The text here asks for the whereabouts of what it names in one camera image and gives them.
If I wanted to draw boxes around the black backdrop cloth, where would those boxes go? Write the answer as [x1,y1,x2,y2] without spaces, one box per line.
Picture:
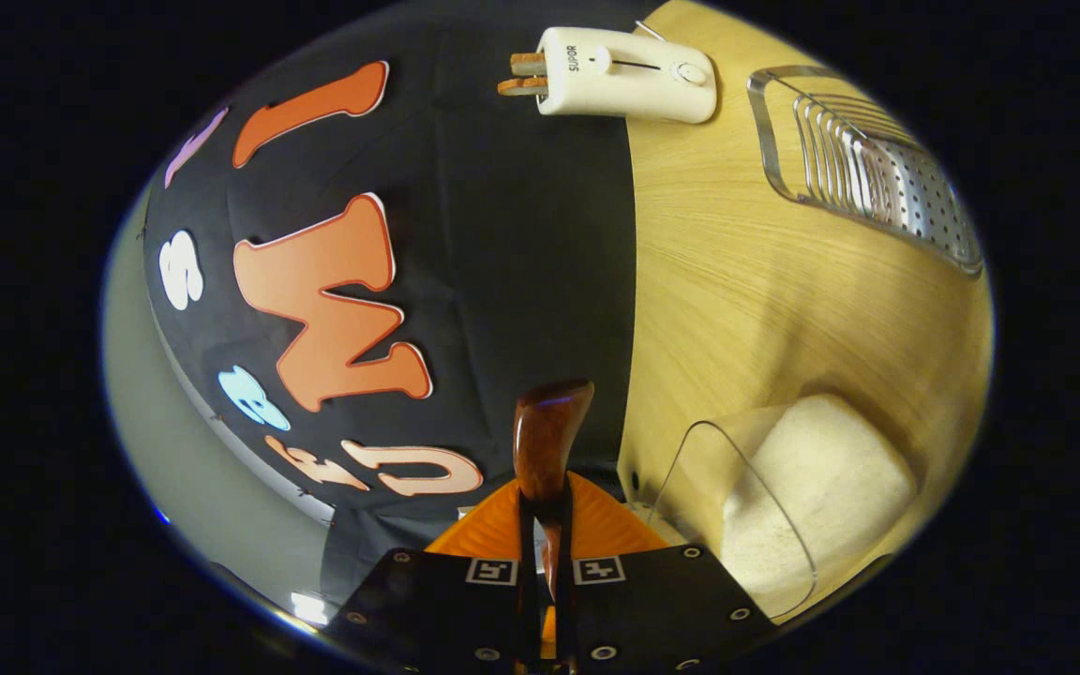
[142,0,640,603]

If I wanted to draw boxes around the clear plastic tray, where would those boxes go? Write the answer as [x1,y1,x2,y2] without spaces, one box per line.
[648,394,922,623]

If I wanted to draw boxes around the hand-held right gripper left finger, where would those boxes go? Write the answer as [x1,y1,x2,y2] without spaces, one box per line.
[324,480,541,675]

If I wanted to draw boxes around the wire chopstick holder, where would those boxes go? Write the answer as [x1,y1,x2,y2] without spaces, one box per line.
[748,66,985,278]

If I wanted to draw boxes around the brown wooden spoon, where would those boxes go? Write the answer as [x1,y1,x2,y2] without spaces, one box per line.
[514,380,595,603]

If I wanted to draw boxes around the white toaster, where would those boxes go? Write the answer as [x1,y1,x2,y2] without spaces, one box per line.
[537,26,719,125]

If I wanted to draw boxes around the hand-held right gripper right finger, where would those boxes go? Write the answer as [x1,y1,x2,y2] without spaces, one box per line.
[554,473,780,675]

